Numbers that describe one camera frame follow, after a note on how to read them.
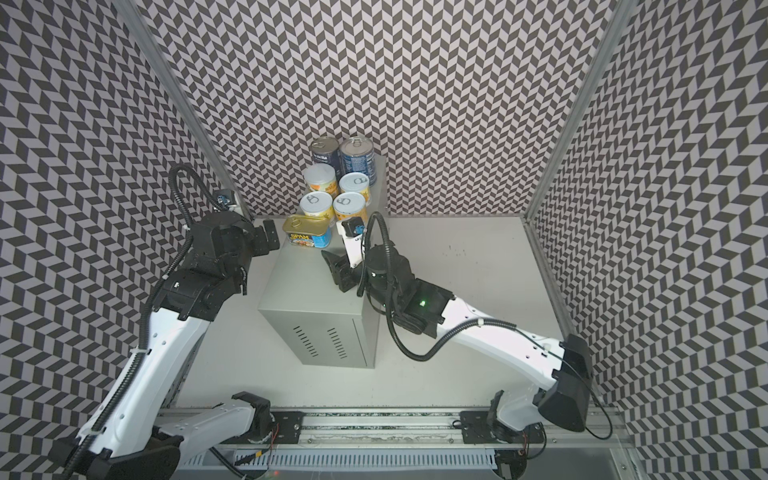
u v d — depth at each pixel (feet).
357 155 2.35
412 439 2.36
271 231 2.02
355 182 2.37
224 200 1.76
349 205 2.21
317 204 2.22
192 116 2.99
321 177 2.32
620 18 2.22
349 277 1.83
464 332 1.43
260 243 1.93
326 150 2.42
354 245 1.70
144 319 1.34
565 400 1.21
